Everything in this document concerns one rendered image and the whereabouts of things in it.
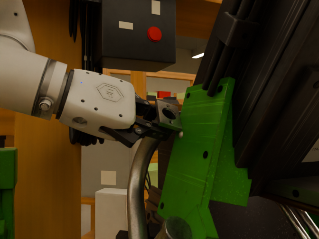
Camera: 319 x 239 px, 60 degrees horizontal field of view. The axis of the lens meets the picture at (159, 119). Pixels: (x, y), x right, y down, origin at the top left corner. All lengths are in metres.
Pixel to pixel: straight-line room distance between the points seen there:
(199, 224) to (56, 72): 0.26
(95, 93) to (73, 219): 0.38
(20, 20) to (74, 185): 0.38
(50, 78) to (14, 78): 0.04
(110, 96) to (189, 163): 0.15
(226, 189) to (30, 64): 0.30
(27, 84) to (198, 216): 0.26
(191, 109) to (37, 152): 0.38
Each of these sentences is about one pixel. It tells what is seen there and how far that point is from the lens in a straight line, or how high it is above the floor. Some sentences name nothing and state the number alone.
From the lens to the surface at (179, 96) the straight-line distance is 8.90.
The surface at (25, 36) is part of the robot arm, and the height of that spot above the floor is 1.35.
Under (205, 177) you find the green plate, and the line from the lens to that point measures 0.35.
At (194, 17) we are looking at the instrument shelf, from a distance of 0.80.
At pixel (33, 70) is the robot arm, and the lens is 0.39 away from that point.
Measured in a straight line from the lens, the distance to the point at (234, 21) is 0.34.
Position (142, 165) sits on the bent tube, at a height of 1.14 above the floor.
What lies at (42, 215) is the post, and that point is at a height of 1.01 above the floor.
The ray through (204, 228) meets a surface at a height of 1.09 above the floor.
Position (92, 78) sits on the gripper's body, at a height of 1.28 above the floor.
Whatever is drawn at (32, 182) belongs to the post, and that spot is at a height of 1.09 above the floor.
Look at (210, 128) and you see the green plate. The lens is 0.37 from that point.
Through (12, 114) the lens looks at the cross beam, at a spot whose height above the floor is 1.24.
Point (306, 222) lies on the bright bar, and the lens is 0.46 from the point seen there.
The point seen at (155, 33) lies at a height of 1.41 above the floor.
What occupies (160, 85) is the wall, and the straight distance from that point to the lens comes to 11.81.
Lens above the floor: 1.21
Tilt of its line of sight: 1 degrees up
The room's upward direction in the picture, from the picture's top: straight up
